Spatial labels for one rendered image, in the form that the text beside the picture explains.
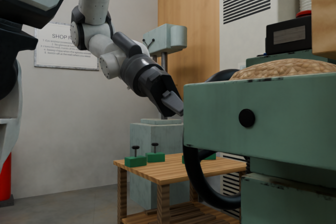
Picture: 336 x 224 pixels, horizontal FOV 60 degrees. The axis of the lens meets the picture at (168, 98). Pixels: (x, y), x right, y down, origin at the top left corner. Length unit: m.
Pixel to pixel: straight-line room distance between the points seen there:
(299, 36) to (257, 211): 0.26
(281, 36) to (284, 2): 1.51
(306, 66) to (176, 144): 2.32
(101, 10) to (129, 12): 2.59
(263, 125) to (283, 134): 0.02
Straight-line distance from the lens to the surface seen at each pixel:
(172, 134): 2.50
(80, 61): 3.20
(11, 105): 0.76
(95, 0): 0.92
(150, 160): 1.81
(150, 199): 2.52
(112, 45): 0.84
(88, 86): 3.21
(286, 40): 0.48
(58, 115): 3.14
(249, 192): 0.35
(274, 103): 0.22
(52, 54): 3.15
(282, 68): 0.24
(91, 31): 0.96
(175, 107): 0.59
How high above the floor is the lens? 0.88
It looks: 1 degrees up
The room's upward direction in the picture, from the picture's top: straight up
